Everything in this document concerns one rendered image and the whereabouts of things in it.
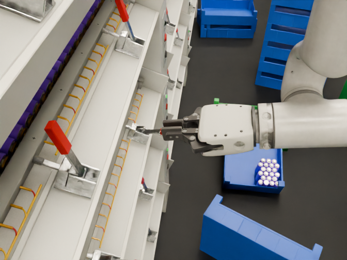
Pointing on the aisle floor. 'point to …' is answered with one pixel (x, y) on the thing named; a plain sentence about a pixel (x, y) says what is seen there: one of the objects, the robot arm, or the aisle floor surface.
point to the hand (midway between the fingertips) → (173, 129)
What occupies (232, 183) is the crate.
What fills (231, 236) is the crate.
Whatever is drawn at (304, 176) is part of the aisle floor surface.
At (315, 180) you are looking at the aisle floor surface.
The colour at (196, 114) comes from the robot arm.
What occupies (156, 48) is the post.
